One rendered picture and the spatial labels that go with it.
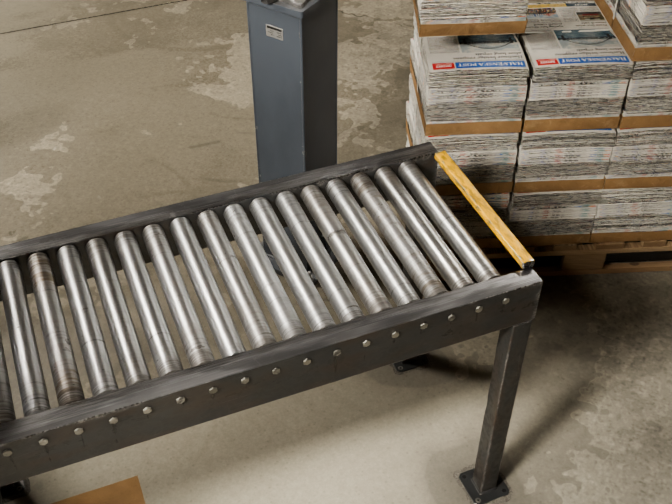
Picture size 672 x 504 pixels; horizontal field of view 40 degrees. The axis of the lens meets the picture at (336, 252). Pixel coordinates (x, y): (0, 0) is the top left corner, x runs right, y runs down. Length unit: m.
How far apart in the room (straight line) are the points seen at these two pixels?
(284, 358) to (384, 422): 0.95
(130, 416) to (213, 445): 0.91
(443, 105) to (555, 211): 0.58
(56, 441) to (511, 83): 1.58
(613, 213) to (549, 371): 0.56
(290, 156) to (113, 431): 1.26
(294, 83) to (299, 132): 0.17
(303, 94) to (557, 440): 1.23
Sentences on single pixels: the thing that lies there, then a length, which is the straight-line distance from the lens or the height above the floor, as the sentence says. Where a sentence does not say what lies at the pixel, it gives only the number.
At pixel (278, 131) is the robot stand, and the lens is 2.79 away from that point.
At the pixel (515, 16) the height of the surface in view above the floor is 1.00.
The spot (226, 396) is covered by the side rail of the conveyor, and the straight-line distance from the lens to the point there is 1.84.
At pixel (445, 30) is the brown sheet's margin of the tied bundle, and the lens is 2.51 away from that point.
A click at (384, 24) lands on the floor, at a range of 4.53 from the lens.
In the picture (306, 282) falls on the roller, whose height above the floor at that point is 0.80.
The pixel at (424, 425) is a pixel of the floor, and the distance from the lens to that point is 2.72.
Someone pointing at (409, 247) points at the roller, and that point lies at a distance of 2.05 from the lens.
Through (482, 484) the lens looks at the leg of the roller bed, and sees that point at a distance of 2.57.
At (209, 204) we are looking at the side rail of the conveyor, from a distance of 2.17.
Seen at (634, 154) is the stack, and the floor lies 0.51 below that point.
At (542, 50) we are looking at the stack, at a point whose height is 0.83.
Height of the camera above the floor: 2.18
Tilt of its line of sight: 43 degrees down
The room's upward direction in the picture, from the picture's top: straight up
